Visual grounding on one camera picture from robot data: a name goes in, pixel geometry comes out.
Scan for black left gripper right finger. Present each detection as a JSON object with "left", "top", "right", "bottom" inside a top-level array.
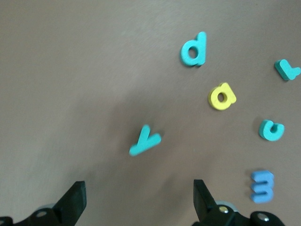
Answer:
[{"left": 192, "top": 179, "right": 285, "bottom": 226}]

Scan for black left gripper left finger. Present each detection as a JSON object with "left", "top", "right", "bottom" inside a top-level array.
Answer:
[{"left": 0, "top": 180, "right": 87, "bottom": 226}]

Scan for teal letter y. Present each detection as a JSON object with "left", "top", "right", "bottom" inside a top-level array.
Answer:
[{"left": 128, "top": 124, "right": 162, "bottom": 157}]

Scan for blue letter m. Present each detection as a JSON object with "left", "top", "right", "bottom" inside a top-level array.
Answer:
[{"left": 249, "top": 169, "right": 275, "bottom": 204}]

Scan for teal letter c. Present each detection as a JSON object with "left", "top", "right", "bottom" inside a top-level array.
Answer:
[{"left": 258, "top": 119, "right": 285, "bottom": 142}]

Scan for yellow letter a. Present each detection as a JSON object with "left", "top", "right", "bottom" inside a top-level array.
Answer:
[{"left": 207, "top": 81, "right": 238, "bottom": 111}]

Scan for teal letter d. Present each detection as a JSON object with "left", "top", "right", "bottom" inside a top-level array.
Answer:
[{"left": 180, "top": 31, "right": 207, "bottom": 67}]

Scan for teal letter r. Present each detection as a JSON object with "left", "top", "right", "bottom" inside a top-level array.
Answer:
[{"left": 274, "top": 58, "right": 301, "bottom": 81}]

